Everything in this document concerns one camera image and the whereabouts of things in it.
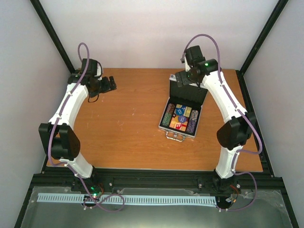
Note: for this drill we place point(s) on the blue playing card deck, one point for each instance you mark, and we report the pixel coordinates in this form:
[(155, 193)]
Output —
[(187, 110)]

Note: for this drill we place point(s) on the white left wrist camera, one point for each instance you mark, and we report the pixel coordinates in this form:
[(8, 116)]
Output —
[(99, 70)]

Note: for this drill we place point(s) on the aluminium poker case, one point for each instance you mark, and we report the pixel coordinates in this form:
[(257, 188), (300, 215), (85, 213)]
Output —
[(189, 95)]

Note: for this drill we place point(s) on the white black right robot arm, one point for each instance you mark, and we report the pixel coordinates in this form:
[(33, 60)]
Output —
[(238, 122)]

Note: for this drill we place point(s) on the blue dealer button stack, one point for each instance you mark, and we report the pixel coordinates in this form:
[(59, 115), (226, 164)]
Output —
[(179, 111)]

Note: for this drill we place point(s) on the brown poker chip stack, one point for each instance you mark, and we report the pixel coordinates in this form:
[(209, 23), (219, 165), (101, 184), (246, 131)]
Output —
[(170, 109)]

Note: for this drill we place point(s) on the grey poker chip stack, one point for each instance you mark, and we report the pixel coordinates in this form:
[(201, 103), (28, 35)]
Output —
[(194, 115)]

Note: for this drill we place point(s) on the red playing card deck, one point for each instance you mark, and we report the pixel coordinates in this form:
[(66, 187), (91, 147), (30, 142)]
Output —
[(177, 125)]

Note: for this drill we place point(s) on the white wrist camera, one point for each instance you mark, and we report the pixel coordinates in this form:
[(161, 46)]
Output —
[(184, 61), (99, 70)]

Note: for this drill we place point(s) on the green poker chip stack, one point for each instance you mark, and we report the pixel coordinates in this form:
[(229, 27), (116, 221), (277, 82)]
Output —
[(166, 119)]

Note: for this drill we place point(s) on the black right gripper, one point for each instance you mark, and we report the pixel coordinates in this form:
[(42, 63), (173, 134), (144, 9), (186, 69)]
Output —
[(185, 81)]

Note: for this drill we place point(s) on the light blue cable duct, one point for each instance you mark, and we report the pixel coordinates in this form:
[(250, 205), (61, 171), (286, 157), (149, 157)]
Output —
[(133, 200)]

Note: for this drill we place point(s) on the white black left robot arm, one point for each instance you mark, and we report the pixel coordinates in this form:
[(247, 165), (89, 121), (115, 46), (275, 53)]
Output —
[(58, 138)]

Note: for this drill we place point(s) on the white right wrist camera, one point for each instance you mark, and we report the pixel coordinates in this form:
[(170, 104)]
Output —
[(184, 61)]

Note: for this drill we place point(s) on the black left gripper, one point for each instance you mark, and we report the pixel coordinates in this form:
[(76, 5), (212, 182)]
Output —
[(107, 86)]

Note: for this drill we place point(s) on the purple dealer button disc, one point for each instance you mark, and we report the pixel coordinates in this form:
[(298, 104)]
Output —
[(182, 119)]

